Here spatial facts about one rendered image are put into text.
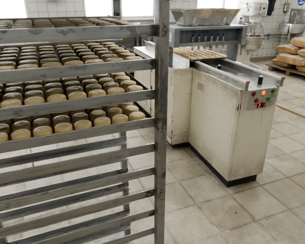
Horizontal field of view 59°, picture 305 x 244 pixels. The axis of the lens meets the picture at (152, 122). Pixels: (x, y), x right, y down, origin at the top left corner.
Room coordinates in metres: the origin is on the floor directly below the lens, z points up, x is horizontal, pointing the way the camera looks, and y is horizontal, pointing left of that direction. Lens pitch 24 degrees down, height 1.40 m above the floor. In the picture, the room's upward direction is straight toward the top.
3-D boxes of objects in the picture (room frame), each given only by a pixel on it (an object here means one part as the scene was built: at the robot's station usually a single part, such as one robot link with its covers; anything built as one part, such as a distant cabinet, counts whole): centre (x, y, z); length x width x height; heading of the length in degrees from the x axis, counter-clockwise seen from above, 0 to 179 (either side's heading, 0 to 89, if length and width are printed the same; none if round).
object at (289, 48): (5.73, -2.98, 0.47); 0.72 x 0.42 x 0.17; 112
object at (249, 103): (1.79, -0.76, 0.77); 0.24 x 0.04 x 0.14; 110
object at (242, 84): (2.67, -0.29, 0.87); 2.01 x 0.03 x 0.07; 20
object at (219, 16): (2.61, -0.47, 1.25); 0.56 x 0.29 x 0.14; 110
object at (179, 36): (2.61, -0.47, 1.01); 0.72 x 0.33 x 0.34; 110
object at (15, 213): (1.03, 0.42, 0.51); 0.64 x 0.03 x 0.03; 112
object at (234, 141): (2.13, -0.63, 0.45); 0.70 x 0.34 x 0.90; 20
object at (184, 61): (2.99, -0.11, 0.88); 1.28 x 0.01 x 0.07; 20
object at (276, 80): (2.76, -0.56, 0.87); 2.01 x 0.03 x 0.07; 20
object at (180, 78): (3.06, -0.31, 0.42); 1.28 x 0.72 x 0.84; 20
